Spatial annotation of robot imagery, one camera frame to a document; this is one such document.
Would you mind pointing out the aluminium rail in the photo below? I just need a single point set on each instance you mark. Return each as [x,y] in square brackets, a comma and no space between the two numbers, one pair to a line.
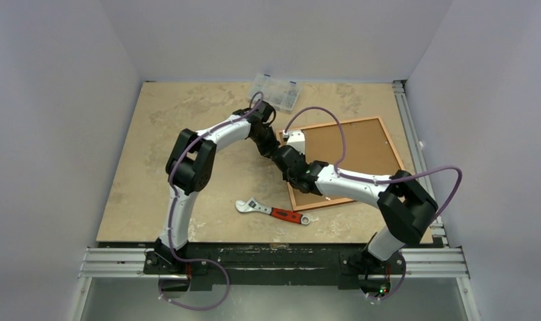
[436,229]
[139,263]

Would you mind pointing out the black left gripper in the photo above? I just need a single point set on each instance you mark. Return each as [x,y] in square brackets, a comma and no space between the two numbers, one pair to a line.
[266,151]

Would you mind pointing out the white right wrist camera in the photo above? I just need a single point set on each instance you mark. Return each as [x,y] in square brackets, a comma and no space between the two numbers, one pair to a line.
[295,139]

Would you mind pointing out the aluminium right side rail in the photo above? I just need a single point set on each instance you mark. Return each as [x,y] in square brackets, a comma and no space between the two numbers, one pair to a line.
[436,229]

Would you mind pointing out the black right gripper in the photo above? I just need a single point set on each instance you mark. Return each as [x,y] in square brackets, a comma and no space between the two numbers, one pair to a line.
[281,156]

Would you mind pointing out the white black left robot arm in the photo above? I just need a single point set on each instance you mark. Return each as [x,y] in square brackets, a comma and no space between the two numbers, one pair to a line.
[190,166]

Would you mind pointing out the red handled adjustable wrench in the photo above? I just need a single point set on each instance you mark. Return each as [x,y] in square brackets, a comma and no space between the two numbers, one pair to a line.
[252,205]

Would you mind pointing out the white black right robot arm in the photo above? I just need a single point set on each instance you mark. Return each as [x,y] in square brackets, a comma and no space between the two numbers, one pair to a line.
[405,205]

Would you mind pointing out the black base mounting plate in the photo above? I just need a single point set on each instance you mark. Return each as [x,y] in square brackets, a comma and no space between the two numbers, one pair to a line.
[369,275]

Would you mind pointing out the aluminium front rail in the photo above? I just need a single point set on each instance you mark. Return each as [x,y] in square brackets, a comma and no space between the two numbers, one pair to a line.
[139,263]

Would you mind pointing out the red wooden photo frame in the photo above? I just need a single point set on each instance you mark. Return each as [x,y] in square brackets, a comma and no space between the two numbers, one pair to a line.
[369,150]

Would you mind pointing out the clear plastic organizer box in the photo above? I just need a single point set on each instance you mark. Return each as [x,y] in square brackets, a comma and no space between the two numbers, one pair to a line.
[281,94]

